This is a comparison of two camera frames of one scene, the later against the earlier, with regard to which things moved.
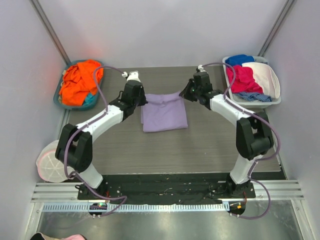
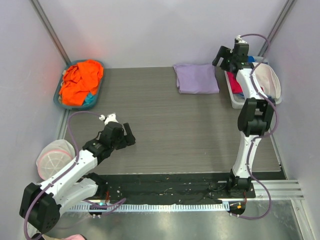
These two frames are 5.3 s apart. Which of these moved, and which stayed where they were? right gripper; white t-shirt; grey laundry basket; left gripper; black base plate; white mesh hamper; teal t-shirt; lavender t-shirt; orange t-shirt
Moved: grey laundry basket; lavender t-shirt; left gripper; right gripper
Stayed: black base plate; teal t-shirt; white mesh hamper; white t-shirt; orange t-shirt
